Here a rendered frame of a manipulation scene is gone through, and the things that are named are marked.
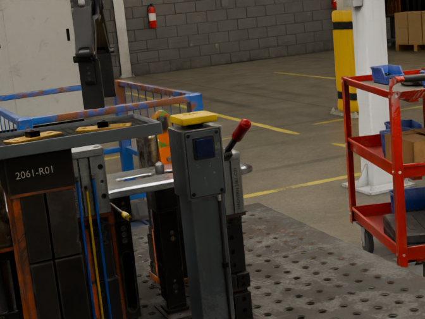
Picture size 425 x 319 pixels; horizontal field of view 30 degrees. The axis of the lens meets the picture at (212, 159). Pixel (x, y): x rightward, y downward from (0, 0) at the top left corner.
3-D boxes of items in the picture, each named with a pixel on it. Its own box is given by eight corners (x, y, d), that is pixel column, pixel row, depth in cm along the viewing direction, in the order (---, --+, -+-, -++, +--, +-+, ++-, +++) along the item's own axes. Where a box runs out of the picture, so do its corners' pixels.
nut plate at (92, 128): (132, 124, 124) (131, 116, 123) (129, 128, 120) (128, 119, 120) (78, 129, 124) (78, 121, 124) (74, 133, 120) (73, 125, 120)
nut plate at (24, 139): (49, 132, 123) (48, 125, 123) (63, 133, 120) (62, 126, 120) (1, 143, 117) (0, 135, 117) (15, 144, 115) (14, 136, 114)
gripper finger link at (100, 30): (75, 4, 119) (76, -2, 119) (90, 57, 127) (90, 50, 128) (102, 2, 118) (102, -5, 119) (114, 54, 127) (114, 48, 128)
